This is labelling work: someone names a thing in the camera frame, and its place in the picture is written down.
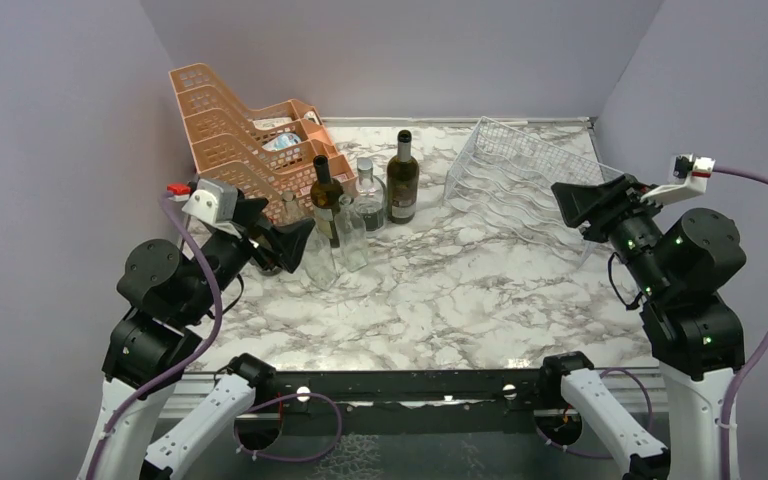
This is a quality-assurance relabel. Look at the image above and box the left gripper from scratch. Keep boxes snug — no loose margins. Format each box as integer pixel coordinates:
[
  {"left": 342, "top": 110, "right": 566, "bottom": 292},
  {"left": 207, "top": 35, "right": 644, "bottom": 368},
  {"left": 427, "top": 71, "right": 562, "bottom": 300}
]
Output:
[{"left": 181, "top": 196, "right": 317, "bottom": 322}]

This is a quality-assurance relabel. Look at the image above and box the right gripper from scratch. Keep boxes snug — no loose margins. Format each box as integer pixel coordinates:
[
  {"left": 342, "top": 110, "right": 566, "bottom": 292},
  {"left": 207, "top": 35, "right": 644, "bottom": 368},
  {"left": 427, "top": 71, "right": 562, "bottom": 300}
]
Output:
[{"left": 552, "top": 170, "right": 672, "bottom": 297}]

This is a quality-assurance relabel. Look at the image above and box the clear tall glass bottle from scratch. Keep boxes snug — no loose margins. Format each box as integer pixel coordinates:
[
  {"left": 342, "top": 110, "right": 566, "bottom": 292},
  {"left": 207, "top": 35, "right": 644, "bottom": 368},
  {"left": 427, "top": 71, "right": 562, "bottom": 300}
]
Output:
[{"left": 281, "top": 190, "right": 338, "bottom": 290}]

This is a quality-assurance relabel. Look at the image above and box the clear square glass bottle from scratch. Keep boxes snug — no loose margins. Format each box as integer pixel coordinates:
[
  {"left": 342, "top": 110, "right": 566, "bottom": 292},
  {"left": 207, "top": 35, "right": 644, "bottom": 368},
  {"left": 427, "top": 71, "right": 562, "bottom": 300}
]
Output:
[{"left": 335, "top": 193, "right": 368, "bottom": 272}]

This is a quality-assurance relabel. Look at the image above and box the dark labelled wine bottle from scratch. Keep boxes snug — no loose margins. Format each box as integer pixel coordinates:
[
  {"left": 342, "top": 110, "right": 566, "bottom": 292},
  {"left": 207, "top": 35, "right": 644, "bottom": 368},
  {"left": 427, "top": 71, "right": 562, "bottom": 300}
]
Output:
[{"left": 386, "top": 130, "right": 420, "bottom": 224}]

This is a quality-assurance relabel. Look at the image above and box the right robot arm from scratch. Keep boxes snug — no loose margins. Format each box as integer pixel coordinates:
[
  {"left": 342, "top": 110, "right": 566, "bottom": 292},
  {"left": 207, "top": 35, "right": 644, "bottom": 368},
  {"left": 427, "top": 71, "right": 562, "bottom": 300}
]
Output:
[{"left": 536, "top": 173, "right": 746, "bottom": 479}]

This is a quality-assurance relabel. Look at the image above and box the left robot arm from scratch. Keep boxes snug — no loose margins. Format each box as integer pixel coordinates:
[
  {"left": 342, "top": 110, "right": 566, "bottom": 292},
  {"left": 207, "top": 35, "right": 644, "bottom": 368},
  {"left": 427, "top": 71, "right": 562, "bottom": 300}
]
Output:
[{"left": 79, "top": 191, "right": 314, "bottom": 479}]

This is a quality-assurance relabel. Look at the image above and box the green wine bottle black cap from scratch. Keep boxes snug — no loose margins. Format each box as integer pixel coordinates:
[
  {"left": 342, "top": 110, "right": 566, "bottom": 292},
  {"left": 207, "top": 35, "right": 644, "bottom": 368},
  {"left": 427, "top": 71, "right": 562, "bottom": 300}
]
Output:
[{"left": 310, "top": 155, "right": 344, "bottom": 248}]

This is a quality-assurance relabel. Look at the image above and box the orange plastic file rack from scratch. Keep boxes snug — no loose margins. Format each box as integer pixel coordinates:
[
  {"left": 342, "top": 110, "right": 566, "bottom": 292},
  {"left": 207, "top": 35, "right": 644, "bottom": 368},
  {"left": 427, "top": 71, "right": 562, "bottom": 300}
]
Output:
[{"left": 169, "top": 63, "right": 356, "bottom": 223}]

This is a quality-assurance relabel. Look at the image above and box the clear round bottle silver cap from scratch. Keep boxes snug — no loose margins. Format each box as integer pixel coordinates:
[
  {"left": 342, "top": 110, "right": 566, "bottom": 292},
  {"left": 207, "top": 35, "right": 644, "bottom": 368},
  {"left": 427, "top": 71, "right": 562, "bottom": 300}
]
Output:
[{"left": 354, "top": 158, "right": 386, "bottom": 235}]

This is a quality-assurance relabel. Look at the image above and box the blue white packet in rack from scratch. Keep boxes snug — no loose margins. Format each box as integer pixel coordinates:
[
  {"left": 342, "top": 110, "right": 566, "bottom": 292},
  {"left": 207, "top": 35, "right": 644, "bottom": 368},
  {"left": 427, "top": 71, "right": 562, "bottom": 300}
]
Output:
[{"left": 262, "top": 132, "right": 302, "bottom": 151}]

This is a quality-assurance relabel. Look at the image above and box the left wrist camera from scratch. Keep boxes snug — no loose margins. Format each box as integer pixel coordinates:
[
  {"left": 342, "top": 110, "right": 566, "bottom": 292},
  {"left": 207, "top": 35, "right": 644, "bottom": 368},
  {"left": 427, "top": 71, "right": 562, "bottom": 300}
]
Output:
[{"left": 182, "top": 178, "right": 238, "bottom": 228}]

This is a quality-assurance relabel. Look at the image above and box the white wire wine rack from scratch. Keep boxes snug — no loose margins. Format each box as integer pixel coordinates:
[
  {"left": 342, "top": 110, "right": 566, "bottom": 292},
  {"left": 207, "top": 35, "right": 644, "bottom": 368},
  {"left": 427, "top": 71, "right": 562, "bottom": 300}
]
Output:
[{"left": 443, "top": 117, "right": 622, "bottom": 268}]

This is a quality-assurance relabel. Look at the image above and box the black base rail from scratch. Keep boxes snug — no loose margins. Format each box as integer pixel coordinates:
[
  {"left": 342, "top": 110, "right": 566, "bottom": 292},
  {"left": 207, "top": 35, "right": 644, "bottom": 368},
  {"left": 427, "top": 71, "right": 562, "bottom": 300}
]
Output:
[{"left": 233, "top": 369, "right": 583, "bottom": 440}]

